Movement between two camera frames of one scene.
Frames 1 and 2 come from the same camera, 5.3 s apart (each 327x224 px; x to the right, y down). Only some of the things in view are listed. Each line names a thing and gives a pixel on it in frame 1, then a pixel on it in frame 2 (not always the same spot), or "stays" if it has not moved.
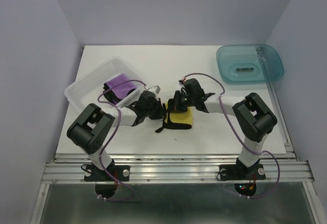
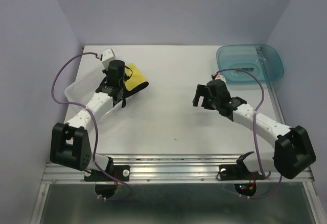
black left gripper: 159,115 → 104,71
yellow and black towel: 176,120 → 136,82
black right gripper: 174,105 → 203,90
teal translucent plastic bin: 249,64 stays
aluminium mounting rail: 176,168 stays
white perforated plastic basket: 88,89 stays
